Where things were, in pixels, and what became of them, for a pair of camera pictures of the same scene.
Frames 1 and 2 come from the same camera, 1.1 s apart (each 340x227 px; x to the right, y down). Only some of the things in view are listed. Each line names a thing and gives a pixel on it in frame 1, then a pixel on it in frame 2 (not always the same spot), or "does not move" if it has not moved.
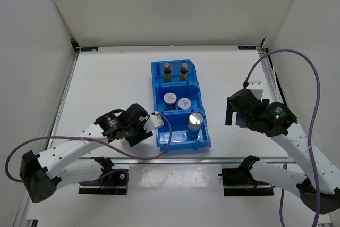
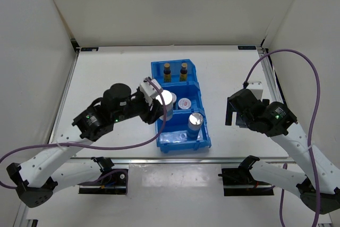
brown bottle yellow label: (167, 72) does not move
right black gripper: (229, 111) does not move
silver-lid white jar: (124, 142) → (168, 100)
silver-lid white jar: (195, 122) does not move
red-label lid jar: (170, 99) does not move
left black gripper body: (136, 134) → (136, 106)
